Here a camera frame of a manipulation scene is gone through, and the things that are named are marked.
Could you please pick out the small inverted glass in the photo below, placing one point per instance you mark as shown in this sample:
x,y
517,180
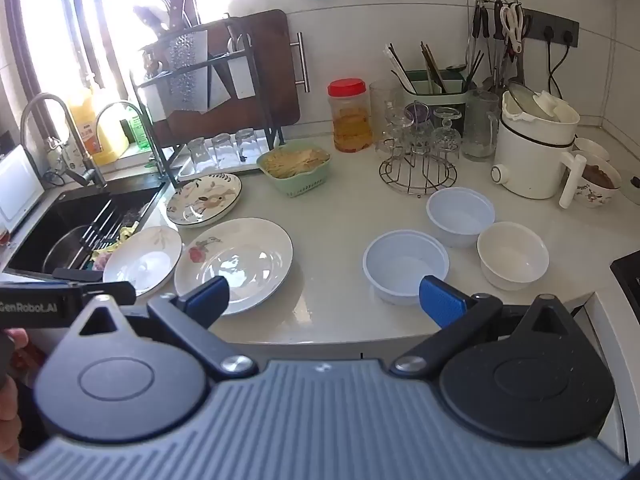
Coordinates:
x,y
225,147
201,154
246,142

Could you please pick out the wooden chopsticks bundle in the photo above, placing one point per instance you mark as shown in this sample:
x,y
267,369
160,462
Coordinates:
x,y
432,67

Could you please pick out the black sink rack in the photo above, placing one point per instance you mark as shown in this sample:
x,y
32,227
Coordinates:
x,y
97,230

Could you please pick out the steel pot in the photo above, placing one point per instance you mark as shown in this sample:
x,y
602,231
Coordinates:
x,y
62,252

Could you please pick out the white appliance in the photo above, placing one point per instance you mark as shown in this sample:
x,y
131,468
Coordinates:
x,y
620,360

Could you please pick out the green plastic basket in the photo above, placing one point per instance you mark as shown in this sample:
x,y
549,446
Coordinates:
x,y
295,185

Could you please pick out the black wall socket strip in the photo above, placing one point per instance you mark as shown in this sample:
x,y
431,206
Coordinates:
x,y
555,27

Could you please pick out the clear studded utensil holder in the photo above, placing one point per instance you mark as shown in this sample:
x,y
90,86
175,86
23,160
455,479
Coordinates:
x,y
187,70

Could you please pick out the glass pitcher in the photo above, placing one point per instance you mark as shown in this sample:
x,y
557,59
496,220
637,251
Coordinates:
x,y
480,125

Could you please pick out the white electric cooker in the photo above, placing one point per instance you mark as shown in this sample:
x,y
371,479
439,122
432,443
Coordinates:
x,y
530,155

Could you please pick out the tall steel faucet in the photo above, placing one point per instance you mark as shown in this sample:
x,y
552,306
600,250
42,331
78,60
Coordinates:
x,y
75,145

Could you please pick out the white leaf pattern plate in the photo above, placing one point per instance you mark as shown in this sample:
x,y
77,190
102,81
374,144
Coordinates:
x,y
142,260

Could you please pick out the dark wooden cutting board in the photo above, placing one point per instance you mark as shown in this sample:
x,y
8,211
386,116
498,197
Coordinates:
x,y
270,70

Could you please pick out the yellow detergent bottle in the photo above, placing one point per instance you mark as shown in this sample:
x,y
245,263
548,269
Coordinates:
x,y
102,135

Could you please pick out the white board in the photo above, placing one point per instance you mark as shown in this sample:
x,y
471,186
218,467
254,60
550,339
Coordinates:
x,y
17,185

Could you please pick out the white ceramic mug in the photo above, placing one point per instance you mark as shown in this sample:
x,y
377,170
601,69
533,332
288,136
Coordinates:
x,y
592,146

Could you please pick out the green bottle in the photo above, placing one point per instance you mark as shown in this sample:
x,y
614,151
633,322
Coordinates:
x,y
134,130

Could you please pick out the green utensil holder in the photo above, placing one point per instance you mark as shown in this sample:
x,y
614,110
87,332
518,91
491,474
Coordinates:
x,y
457,91

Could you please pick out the inverted drinking glass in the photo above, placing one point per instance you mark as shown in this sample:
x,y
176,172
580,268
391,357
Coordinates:
x,y
446,132
419,120
395,130

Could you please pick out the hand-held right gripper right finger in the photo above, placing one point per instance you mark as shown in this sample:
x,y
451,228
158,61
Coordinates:
x,y
442,302

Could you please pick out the person's left hand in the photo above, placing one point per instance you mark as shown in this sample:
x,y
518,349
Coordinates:
x,y
9,420

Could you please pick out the tall clear glass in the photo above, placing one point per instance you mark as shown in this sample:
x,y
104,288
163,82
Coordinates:
x,y
384,95

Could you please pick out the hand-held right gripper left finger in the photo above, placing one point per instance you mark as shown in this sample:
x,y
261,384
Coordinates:
x,y
207,300

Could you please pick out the black gas stove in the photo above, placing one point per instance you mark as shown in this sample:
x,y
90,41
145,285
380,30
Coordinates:
x,y
627,280

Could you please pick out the black kitchen sink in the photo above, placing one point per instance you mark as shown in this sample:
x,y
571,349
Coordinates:
x,y
60,210

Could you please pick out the red lid plastic jar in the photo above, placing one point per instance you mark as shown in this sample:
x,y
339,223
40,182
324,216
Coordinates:
x,y
350,120

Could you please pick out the metal utensil hook rack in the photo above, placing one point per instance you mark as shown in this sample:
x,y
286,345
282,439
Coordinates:
x,y
497,0

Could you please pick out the shredded yellow food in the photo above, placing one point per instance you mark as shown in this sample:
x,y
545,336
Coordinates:
x,y
295,160

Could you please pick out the patterned ceramic mug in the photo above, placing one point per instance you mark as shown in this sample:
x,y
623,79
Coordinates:
x,y
597,185

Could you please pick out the large floral plate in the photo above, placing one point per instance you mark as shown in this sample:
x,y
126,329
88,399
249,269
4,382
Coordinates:
x,y
245,255

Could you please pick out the translucent plastic bowl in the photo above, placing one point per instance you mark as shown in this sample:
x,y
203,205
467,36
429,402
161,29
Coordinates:
x,y
460,215
400,260

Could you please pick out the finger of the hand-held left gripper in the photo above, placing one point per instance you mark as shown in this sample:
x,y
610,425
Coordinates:
x,y
77,275
107,292

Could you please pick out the white plastic bowl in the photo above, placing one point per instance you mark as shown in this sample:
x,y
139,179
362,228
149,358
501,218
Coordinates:
x,y
512,255

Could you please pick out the floral patterned plate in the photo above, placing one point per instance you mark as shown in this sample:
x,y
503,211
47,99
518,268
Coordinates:
x,y
205,200

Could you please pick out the black dish rack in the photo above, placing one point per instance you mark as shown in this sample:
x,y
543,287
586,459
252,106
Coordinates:
x,y
250,67

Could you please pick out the small steel faucet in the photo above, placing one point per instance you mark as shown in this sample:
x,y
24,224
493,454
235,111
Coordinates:
x,y
137,120

